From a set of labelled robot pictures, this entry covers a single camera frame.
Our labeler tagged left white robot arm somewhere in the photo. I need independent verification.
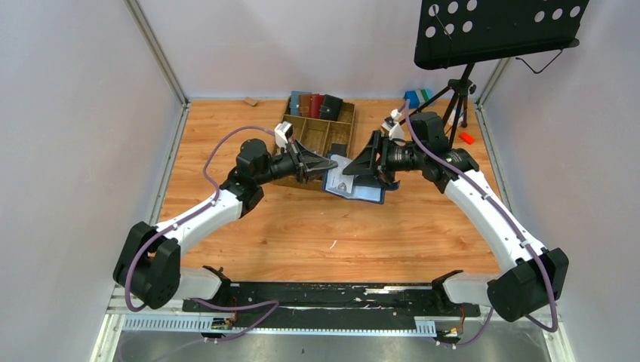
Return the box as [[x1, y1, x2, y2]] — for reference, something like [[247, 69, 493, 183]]
[[112, 139, 338, 309]]

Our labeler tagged woven wicker tray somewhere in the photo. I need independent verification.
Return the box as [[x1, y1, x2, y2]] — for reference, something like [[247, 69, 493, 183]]
[[272, 99, 356, 191]]

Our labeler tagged brown card holder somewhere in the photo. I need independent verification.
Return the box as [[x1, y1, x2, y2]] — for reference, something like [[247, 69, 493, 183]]
[[297, 94, 312, 117]]

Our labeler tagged red block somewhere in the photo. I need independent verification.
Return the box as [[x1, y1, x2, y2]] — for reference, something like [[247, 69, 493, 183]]
[[459, 132, 475, 145]]

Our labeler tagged black music stand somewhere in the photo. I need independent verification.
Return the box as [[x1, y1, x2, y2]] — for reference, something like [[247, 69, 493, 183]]
[[414, 0, 589, 120]]

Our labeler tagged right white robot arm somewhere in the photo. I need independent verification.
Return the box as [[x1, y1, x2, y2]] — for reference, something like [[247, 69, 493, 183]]
[[343, 112, 569, 332]]

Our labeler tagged black card holder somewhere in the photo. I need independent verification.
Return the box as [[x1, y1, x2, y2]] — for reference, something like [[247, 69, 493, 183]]
[[318, 94, 343, 121]]

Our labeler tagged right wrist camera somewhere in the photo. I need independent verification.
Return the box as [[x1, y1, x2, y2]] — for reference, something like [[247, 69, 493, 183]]
[[381, 109, 405, 141]]

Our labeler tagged black cards pile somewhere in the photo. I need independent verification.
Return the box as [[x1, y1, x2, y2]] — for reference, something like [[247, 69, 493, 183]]
[[328, 143, 348, 157]]

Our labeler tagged dark blue card holder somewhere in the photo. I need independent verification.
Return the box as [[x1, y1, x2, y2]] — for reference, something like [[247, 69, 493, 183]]
[[321, 172, 386, 204]]

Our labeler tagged white slotted cable duct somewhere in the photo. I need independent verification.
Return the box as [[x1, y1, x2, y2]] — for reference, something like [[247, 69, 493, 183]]
[[122, 308, 436, 337]]

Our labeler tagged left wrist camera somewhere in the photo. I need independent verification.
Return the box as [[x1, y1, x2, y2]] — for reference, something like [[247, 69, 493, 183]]
[[274, 121, 294, 149]]

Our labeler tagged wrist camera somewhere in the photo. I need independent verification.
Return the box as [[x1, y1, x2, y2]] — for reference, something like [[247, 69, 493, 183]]
[[381, 109, 405, 141], [274, 121, 294, 149]]

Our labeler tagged teal card holder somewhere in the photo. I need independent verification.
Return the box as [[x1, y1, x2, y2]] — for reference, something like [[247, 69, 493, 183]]
[[289, 90, 310, 115]]

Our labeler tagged blue green block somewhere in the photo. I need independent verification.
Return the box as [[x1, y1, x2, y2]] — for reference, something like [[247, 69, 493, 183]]
[[403, 88, 434, 109]]

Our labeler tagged white ID card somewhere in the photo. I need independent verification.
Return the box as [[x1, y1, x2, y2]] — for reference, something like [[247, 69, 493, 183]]
[[324, 155, 354, 197]]

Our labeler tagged small wooden block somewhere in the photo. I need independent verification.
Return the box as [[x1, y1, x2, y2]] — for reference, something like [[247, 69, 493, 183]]
[[243, 97, 258, 107]]

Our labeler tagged red card holder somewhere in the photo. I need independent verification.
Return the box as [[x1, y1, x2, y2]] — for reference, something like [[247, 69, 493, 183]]
[[309, 94, 325, 119]]

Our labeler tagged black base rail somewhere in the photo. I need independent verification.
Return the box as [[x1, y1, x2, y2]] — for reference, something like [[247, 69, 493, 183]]
[[213, 281, 480, 322]]

